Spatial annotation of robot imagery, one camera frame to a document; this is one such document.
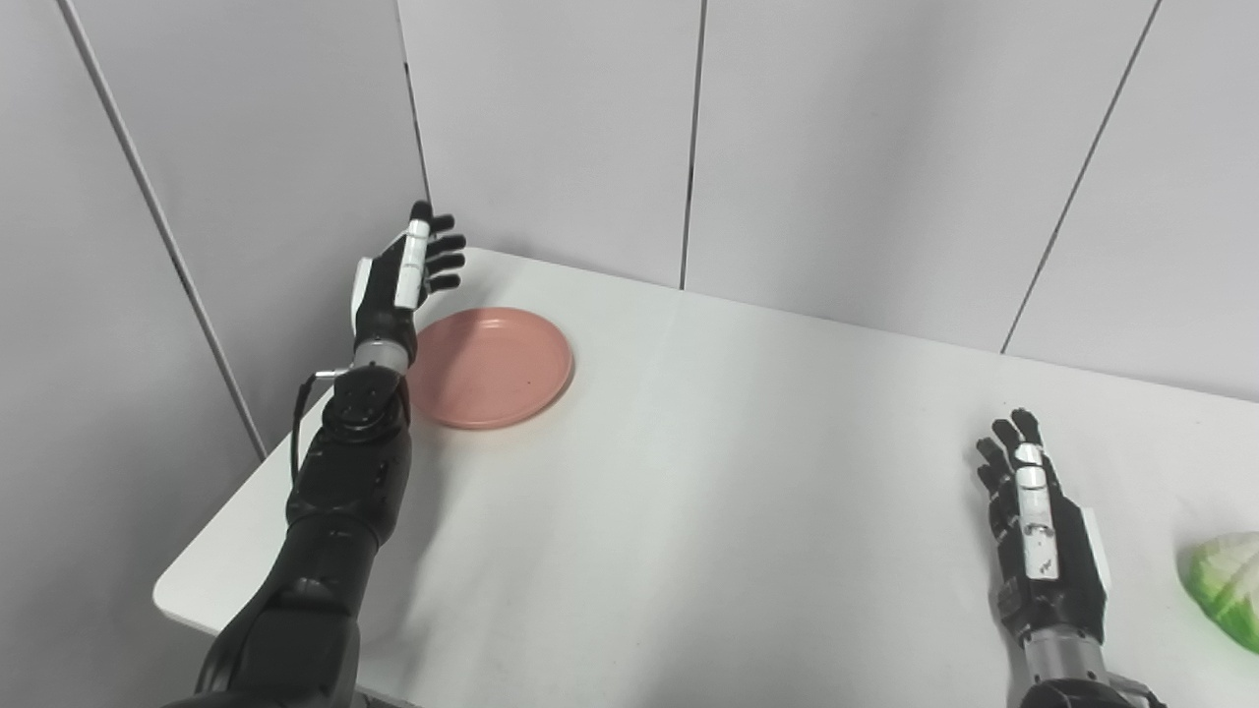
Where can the pink plate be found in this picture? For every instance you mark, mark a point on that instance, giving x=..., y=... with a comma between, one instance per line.
x=492, y=369

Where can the green white toy cabbage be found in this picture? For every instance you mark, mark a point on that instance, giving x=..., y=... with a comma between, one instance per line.
x=1229, y=588

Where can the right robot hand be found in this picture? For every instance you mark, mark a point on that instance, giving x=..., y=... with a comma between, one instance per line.
x=1043, y=551

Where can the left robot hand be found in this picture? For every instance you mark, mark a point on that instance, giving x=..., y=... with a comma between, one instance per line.
x=398, y=285

